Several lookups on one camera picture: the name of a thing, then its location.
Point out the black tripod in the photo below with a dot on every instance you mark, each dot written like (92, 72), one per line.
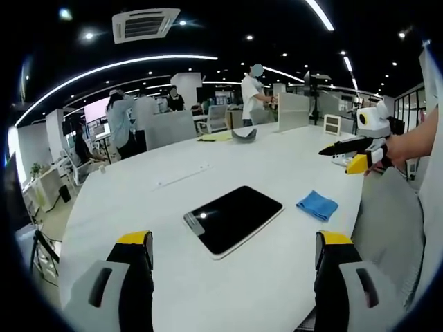
(43, 249)

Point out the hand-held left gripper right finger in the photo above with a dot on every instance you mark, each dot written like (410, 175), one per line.
(346, 287)

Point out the white office chair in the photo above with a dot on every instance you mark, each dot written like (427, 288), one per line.
(216, 119)

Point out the white box with grey front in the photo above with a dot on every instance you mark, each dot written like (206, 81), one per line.
(332, 124)

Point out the person's grey shorts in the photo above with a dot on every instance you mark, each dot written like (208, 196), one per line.
(391, 224)

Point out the black monitor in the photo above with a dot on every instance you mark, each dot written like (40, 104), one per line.
(15, 197)

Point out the green potted plant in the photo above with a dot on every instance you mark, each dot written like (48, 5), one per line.
(35, 170)

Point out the yellow cloth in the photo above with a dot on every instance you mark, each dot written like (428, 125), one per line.
(214, 137)

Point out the long curved ceiling light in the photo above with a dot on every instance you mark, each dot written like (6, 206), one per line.
(104, 71)

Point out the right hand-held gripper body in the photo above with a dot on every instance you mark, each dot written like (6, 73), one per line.
(375, 126)

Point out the grey curved headset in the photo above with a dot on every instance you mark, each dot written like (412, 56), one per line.
(244, 136)

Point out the black camera stand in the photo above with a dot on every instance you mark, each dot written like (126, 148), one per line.
(316, 97)

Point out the white ceiling air conditioner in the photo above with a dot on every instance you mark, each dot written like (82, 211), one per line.
(145, 25)

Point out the grey partition panel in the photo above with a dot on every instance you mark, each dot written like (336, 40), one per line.
(169, 129)

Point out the black tablet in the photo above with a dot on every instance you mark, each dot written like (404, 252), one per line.
(235, 218)

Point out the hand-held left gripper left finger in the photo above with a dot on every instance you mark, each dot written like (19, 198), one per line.
(114, 276)

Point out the grey desk partition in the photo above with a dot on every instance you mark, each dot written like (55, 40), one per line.
(292, 110)

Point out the blue cleaning cloth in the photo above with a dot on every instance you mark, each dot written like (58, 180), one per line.
(316, 204)

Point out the person's right hand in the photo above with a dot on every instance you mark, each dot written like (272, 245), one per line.
(398, 152)

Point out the person's white shirt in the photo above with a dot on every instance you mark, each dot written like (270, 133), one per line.
(432, 224)

